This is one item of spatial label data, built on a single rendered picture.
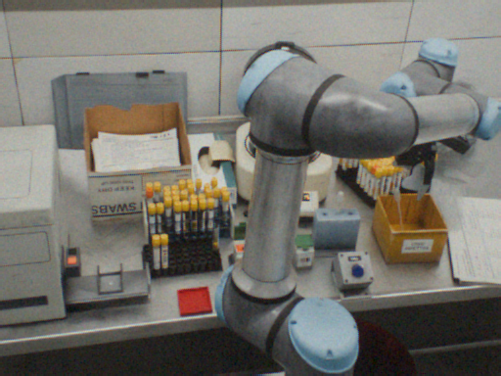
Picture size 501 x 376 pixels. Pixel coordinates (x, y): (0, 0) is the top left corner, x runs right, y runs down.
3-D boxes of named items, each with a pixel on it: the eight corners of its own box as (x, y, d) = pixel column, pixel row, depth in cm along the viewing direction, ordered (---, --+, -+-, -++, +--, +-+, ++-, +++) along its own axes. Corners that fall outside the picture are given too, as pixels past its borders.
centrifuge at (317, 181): (236, 221, 178) (238, 182, 171) (234, 151, 202) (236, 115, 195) (333, 223, 180) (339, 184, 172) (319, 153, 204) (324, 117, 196)
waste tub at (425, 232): (385, 265, 169) (391, 232, 163) (370, 226, 180) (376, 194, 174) (441, 262, 171) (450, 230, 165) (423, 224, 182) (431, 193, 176)
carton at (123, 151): (89, 223, 175) (84, 172, 166) (88, 153, 197) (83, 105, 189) (194, 213, 180) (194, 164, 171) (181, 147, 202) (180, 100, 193)
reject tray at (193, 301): (180, 315, 153) (180, 313, 153) (176, 292, 158) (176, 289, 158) (212, 311, 154) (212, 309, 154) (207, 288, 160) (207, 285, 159)
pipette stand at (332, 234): (314, 257, 169) (318, 224, 164) (309, 236, 175) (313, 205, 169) (356, 256, 171) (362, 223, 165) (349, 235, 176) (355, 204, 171)
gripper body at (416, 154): (387, 148, 162) (396, 102, 155) (425, 147, 163) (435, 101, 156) (396, 168, 156) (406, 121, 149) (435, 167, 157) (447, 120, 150)
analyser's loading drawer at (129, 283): (47, 310, 150) (44, 292, 147) (48, 287, 155) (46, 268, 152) (151, 298, 154) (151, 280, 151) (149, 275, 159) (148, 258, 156)
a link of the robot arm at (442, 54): (410, 45, 143) (433, 30, 148) (400, 94, 149) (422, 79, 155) (447, 59, 139) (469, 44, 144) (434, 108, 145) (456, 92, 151)
